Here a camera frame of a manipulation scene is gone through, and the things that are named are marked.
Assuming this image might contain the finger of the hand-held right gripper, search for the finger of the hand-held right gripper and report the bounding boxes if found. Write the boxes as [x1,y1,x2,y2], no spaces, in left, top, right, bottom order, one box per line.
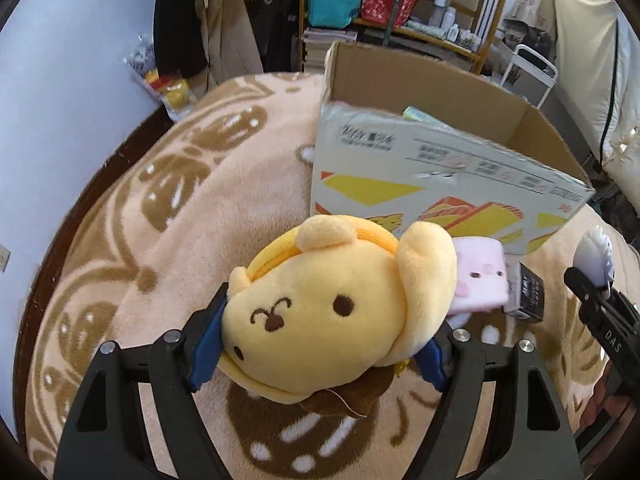
[564,265,617,322]

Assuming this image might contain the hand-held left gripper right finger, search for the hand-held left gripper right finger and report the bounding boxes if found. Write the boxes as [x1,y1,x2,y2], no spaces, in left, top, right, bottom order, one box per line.
[400,330,586,480]

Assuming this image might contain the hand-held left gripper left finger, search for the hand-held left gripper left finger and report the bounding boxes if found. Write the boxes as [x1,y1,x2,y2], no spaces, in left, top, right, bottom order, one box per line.
[54,282,236,480]

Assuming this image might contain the pale purple haired plush doll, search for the pale purple haired plush doll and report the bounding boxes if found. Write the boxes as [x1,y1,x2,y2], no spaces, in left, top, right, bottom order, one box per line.
[574,225,614,289]

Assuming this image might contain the yellow dog plush toy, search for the yellow dog plush toy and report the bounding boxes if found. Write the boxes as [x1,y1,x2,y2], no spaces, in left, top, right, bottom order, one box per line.
[220,214,458,419]

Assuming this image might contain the printed cardboard box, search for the printed cardboard box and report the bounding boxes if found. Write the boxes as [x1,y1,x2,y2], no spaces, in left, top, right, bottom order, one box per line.
[309,40,596,261]

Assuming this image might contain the small black box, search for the small black box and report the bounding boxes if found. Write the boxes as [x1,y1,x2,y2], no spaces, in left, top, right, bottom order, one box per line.
[502,261,546,321]

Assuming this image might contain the pink square plush toy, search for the pink square plush toy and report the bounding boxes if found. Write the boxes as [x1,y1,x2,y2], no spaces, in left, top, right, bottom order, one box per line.
[445,236,508,316]

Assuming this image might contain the white trolley cart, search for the white trolley cart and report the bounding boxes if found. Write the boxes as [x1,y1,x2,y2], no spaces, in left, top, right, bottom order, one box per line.
[492,44,558,111]

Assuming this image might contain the white duvet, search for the white duvet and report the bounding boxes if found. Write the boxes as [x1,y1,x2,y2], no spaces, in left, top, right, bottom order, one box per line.
[552,0,640,196]

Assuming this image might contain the plastic bag of toys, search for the plastic bag of toys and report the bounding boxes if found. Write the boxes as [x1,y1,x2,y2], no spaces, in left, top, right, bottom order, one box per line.
[124,35,193,123]

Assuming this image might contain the wooden shelf unit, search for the wooden shelf unit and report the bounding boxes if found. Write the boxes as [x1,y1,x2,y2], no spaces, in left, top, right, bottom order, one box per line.
[299,0,516,76]

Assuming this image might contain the pile of papers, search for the pile of papers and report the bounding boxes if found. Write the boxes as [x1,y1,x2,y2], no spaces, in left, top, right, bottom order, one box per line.
[360,27,476,61]

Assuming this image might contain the group of white bottles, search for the group of white bottles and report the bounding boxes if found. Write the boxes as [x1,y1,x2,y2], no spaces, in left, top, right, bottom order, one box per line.
[427,0,481,43]

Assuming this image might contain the stack of books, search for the stack of books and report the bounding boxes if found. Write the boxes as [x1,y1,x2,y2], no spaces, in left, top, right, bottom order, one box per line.
[301,27,358,73]

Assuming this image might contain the beige coat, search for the beige coat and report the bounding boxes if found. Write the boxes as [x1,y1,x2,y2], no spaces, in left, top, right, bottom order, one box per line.
[197,0,266,98]

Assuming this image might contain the black coat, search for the black coat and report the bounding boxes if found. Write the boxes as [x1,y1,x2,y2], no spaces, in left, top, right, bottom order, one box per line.
[152,0,208,78]

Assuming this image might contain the dark hanging garment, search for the dark hanging garment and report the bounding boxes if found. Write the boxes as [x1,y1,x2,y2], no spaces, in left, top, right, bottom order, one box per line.
[245,0,302,73]

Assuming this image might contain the green pole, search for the green pole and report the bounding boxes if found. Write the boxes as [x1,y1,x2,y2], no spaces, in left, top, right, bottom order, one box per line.
[385,0,411,41]

